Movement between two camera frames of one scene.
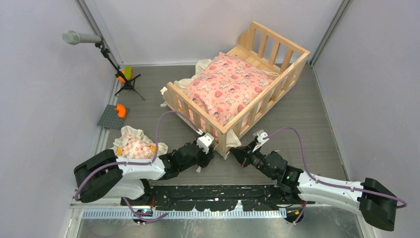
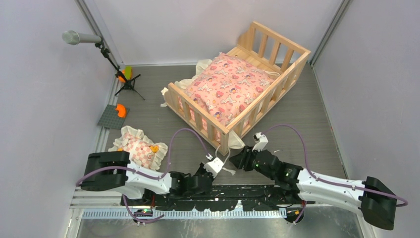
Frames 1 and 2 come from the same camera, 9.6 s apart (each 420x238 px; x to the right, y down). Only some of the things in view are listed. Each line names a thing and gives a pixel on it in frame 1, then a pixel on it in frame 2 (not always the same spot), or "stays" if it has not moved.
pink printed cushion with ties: [226, 85] stays
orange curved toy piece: [122, 110] stays
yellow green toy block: [127, 73] stays
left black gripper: [205, 157] to [201, 168]
